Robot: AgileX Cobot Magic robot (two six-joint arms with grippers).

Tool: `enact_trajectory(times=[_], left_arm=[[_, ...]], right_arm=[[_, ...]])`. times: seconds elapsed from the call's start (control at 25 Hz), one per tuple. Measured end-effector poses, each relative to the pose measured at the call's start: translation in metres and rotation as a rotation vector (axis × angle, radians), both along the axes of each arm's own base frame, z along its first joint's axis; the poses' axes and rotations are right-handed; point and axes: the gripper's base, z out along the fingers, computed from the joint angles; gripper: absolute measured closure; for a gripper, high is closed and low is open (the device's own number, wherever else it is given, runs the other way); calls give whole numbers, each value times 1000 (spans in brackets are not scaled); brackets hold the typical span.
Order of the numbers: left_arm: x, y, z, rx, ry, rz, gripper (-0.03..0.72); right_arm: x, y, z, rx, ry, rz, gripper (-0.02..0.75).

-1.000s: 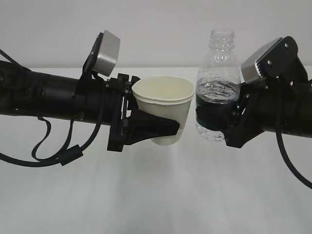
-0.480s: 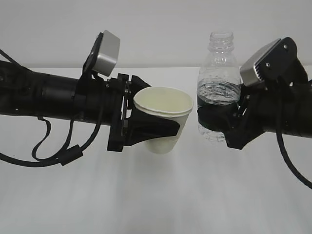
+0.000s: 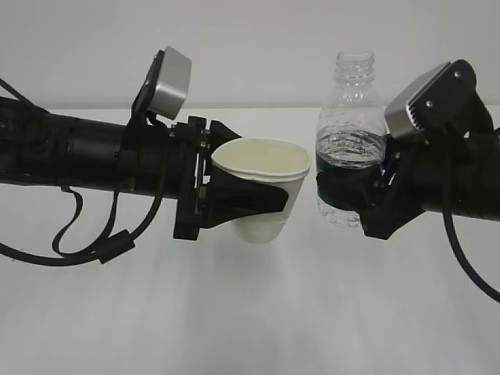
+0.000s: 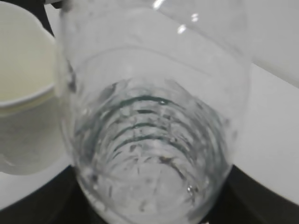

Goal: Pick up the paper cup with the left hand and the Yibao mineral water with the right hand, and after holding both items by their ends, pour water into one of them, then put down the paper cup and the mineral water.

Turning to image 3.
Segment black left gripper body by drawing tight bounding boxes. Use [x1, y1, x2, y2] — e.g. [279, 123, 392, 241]
[173, 116, 210, 240]

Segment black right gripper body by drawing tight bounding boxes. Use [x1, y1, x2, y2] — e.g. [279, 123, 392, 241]
[357, 136, 434, 239]

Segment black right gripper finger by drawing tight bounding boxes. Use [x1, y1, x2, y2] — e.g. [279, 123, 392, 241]
[316, 166, 381, 213]

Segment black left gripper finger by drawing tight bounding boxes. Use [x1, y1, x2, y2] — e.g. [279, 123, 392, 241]
[209, 120, 241, 151]
[201, 166, 289, 229]

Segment white paper cup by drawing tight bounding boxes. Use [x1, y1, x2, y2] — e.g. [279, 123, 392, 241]
[211, 138, 312, 245]

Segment clear water bottle green label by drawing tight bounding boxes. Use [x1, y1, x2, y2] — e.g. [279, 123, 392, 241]
[314, 49, 388, 230]

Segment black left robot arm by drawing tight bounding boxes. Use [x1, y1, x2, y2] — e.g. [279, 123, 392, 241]
[1, 98, 290, 241]

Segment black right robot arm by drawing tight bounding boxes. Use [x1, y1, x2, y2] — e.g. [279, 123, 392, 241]
[316, 132, 499, 240]

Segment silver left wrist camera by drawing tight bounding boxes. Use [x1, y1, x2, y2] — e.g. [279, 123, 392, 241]
[127, 45, 192, 129]

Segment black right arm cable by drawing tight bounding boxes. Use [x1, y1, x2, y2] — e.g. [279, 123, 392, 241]
[441, 128, 500, 305]

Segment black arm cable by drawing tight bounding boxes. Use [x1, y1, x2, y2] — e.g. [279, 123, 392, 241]
[441, 128, 500, 305]
[0, 77, 169, 269]

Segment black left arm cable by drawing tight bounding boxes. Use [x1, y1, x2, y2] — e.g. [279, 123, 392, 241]
[0, 77, 169, 269]

